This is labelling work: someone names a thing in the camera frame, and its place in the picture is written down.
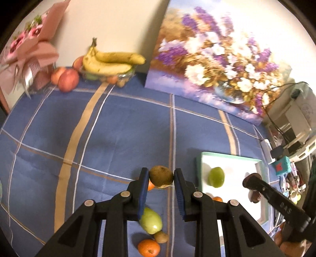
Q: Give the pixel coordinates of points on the white tray with teal rim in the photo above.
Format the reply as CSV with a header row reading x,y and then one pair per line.
x,y
234,168

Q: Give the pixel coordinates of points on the clear plastic fruit container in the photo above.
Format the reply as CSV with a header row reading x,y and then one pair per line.
x,y
118,78

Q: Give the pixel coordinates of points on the large long green mango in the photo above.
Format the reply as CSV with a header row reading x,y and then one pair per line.
x,y
151,220

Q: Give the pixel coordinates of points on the person's right hand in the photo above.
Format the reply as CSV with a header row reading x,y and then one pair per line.
x,y
291,250

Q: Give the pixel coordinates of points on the teal toy box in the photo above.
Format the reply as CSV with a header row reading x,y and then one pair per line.
x,y
282,165

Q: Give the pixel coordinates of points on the small red apple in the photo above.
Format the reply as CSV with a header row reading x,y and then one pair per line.
x,y
78,63

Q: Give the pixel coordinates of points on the black charger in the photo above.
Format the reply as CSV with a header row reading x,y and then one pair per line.
x,y
277,152

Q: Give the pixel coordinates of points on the white power strip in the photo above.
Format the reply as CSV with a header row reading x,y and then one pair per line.
x,y
265,145

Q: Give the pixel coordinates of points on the pink flower bouquet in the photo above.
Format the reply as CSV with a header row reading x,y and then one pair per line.
x,y
29,49

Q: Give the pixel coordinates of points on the smooth orange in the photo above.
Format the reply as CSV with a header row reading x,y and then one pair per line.
x,y
150,185

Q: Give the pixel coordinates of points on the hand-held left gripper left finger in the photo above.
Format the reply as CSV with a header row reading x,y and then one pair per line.
x,y
143,195

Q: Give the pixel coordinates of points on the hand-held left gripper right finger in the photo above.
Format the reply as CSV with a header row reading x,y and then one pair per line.
x,y
179,195

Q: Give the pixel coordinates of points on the small round green mango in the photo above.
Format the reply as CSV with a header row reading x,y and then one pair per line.
x,y
216,177

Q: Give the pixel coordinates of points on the white shelf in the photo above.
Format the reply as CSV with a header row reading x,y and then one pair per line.
x,y
291,116

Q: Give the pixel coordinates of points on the large red apple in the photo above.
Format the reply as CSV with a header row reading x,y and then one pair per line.
x,y
69,80

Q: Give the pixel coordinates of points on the pile of hair accessories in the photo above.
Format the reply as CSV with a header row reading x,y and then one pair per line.
x,y
293,182

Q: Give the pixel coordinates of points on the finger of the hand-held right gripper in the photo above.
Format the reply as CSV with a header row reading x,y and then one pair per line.
x,y
276,200

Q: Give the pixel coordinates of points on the orange with stem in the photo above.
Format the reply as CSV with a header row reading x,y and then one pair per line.
x,y
148,247
217,199

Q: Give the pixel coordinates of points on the flower painting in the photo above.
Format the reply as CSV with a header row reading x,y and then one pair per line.
x,y
209,61

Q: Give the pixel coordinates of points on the yellow banana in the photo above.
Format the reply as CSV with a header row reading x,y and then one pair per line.
x,y
106,68
118,57

